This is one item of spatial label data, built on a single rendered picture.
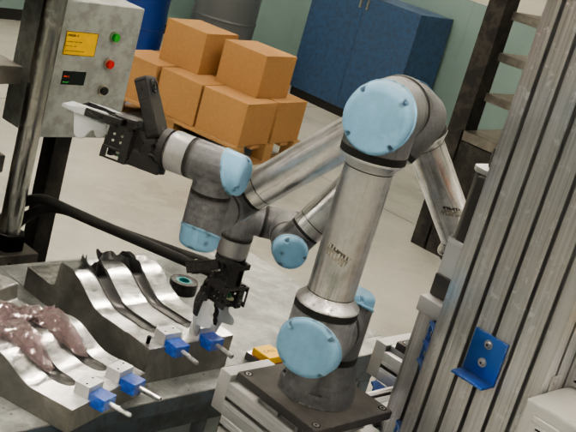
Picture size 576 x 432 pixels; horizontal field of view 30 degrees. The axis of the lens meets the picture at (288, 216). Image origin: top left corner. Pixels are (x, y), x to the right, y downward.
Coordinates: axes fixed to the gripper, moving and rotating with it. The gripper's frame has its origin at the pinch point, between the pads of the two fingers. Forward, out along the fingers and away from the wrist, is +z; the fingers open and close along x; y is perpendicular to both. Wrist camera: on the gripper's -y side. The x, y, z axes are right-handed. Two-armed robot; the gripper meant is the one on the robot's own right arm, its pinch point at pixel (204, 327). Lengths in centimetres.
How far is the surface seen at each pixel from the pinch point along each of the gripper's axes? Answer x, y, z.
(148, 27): 447, -573, 59
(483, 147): 374, -168, 17
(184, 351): -10.8, 6.0, 1.3
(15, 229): -6, -72, 6
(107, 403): -37.5, 14.3, 4.9
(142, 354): -17.6, 0.3, 4.3
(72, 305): -17.6, -27.4, 5.9
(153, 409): -19.0, 9.1, 13.1
